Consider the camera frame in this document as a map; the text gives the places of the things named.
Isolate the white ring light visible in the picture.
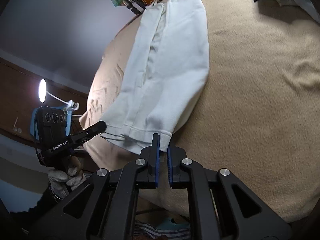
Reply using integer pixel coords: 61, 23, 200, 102
38, 79, 80, 111

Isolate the tan bed blanket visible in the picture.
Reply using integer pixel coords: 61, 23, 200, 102
79, 0, 320, 223

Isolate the white garment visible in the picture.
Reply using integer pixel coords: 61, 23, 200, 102
101, 0, 209, 154

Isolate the white gloved left hand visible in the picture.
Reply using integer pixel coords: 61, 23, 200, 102
48, 156, 86, 199

